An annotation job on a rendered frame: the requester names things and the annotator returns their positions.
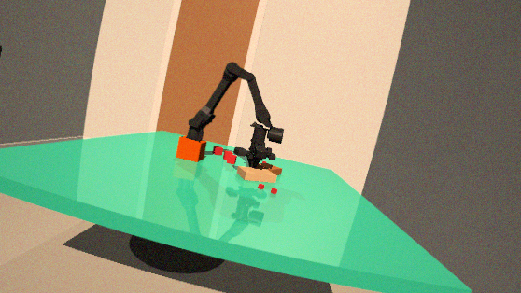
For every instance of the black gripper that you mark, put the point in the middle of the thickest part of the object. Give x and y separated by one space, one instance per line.
252 160

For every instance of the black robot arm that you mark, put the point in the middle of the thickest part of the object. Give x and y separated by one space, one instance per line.
205 115

